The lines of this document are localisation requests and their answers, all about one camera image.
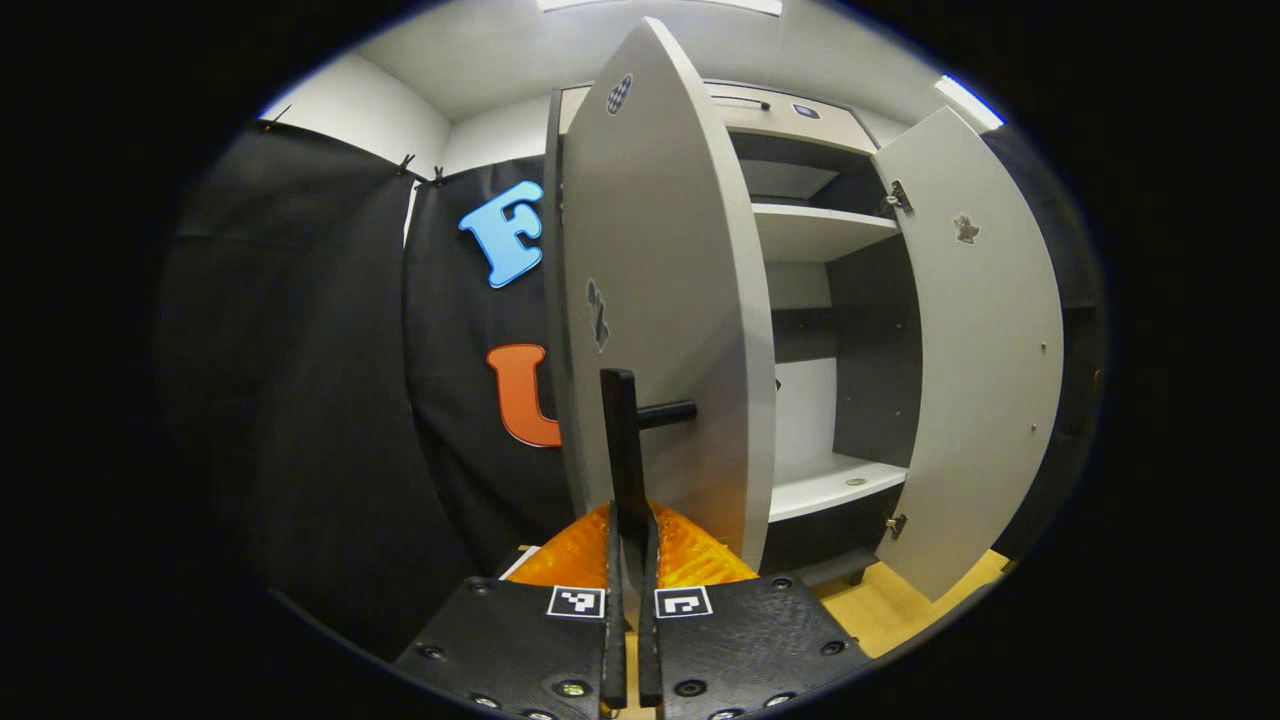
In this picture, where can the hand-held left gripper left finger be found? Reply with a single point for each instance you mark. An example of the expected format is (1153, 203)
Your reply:
(613, 640)

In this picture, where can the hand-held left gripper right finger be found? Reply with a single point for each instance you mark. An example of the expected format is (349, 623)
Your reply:
(650, 650)

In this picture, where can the beige double-door shoe cabinet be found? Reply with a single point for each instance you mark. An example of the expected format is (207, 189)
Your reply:
(870, 330)

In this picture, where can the beige shoe cabinet door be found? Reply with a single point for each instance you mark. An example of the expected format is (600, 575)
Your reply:
(680, 250)
(980, 350)

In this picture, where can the white booklet with photo cover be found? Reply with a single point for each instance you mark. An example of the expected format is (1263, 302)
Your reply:
(512, 566)

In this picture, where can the black backdrop cloth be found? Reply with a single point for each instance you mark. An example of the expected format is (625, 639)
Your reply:
(300, 400)

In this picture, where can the small ceiling light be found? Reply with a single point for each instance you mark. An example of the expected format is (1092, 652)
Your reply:
(968, 102)

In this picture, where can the large rectangular ceiling light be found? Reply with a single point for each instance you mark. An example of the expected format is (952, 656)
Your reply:
(660, 5)

